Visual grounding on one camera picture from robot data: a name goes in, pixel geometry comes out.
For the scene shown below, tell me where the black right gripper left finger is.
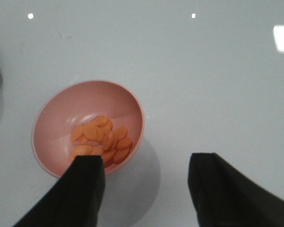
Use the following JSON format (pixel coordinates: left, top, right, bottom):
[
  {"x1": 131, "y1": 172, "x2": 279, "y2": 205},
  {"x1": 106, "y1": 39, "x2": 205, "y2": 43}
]
[{"x1": 15, "y1": 156, "x2": 105, "y2": 227}]

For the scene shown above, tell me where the pink plastic bowl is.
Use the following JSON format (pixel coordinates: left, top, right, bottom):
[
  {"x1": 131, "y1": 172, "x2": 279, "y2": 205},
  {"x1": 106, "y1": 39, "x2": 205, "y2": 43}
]
[{"x1": 31, "y1": 80, "x2": 145, "y2": 178}]

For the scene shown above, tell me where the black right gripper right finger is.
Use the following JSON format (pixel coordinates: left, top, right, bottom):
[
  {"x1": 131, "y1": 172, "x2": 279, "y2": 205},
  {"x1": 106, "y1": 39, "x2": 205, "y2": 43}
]
[{"x1": 187, "y1": 153, "x2": 284, "y2": 227}]

